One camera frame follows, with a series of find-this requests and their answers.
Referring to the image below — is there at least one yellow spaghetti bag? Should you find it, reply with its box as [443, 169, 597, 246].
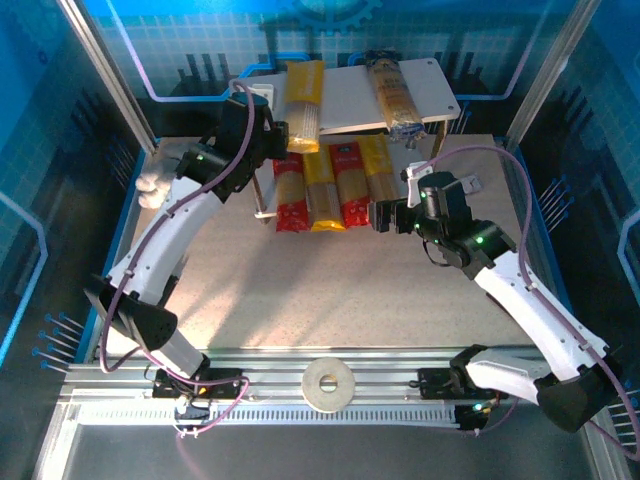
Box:
[283, 59, 325, 155]
[302, 144, 347, 233]
[357, 133, 402, 204]

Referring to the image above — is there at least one white fluffy plush toy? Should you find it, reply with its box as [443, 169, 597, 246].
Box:
[134, 152, 184, 211]

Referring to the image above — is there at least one white two-tier shelf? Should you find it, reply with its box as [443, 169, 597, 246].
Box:
[227, 58, 460, 225]

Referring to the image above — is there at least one red pasta bag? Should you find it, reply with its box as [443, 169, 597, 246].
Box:
[272, 152, 312, 234]
[329, 142, 372, 229]

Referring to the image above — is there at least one white slotted cable duct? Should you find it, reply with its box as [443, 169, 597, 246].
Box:
[74, 402, 461, 429]

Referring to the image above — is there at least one aluminium frame post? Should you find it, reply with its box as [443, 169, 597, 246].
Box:
[54, 0, 157, 154]
[503, 0, 601, 147]

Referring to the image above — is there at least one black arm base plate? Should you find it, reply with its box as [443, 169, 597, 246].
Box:
[417, 367, 501, 401]
[152, 367, 250, 401]

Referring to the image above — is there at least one dark blue pasta bag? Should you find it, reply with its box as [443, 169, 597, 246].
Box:
[363, 48, 427, 141]

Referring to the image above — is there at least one aluminium mounting rail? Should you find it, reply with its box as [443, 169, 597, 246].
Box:
[59, 347, 551, 402]

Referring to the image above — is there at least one grey round disc with hole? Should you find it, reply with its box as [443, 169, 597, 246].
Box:
[301, 357, 357, 414]

